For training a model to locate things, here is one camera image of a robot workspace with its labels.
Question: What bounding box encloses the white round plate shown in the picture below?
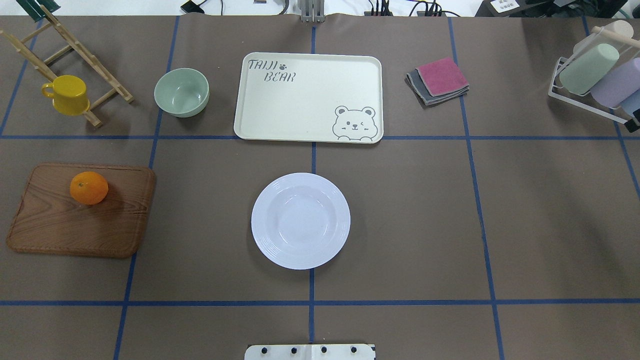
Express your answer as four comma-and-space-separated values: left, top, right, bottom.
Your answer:
250, 172, 351, 271

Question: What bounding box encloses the orange fruit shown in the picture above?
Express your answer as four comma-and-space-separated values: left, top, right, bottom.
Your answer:
69, 171, 109, 205

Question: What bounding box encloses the cream bear serving tray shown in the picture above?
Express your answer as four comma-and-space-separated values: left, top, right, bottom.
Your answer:
233, 52, 384, 144

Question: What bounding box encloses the grey cloth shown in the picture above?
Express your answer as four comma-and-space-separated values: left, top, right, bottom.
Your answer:
406, 69, 469, 107

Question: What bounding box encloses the pink cloth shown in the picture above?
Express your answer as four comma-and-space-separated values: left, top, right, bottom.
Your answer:
415, 57, 469, 97

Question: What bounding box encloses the green bowl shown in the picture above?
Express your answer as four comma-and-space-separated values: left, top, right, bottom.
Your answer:
153, 68, 210, 118

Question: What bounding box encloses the wooden drying rack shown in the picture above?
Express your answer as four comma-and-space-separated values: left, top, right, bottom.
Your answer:
1, 0, 134, 128

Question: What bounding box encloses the yellow mug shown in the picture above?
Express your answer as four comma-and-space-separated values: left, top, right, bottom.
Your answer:
41, 74, 90, 116

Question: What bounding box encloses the wooden cutting board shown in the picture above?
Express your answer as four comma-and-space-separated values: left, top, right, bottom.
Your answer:
6, 162, 156, 259

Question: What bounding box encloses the green cup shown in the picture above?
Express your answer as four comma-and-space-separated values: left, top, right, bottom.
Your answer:
558, 43, 620, 95

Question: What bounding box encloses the purple cup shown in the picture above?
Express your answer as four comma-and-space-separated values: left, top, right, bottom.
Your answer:
590, 57, 640, 109

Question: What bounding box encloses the blue cup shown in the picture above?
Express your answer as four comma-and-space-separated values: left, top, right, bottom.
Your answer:
620, 89, 640, 117

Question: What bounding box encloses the beige cup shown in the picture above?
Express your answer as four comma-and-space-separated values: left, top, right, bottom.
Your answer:
603, 19, 634, 38

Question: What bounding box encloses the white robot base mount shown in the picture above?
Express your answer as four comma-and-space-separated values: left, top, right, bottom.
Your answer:
244, 343, 377, 360

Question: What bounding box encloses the white wire cup rack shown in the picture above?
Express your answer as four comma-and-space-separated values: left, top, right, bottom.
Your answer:
548, 32, 639, 133

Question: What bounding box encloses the wooden rack handle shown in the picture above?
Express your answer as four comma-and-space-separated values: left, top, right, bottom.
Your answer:
590, 26, 640, 49

